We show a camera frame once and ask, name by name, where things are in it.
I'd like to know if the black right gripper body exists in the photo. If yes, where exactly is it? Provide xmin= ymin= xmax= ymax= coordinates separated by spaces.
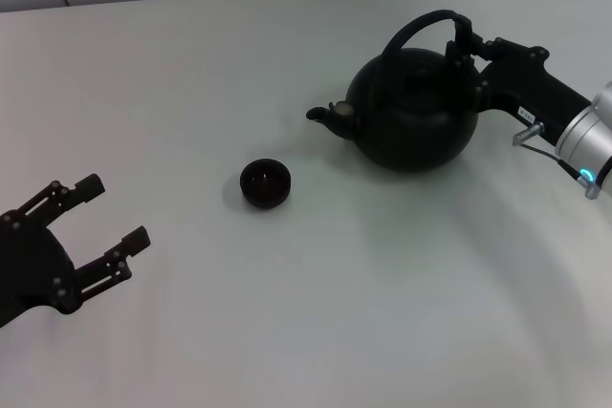
xmin=474 ymin=46 xmax=594 ymax=144

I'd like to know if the small black teacup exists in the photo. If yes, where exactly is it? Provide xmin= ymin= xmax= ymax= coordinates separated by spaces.
xmin=238 ymin=158 xmax=295 ymax=211

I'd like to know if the black round teapot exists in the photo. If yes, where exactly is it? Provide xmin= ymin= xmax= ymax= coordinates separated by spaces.
xmin=305 ymin=10 xmax=481 ymax=174

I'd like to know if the thin black right gripper cable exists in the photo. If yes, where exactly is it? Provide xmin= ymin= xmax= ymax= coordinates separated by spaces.
xmin=520 ymin=140 xmax=600 ymax=200

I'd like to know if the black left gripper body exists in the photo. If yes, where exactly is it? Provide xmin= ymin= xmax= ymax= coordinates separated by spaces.
xmin=0 ymin=208 xmax=78 ymax=329

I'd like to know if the silver right cable connector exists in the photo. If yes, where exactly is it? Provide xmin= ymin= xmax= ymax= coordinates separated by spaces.
xmin=511 ymin=120 xmax=547 ymax=147

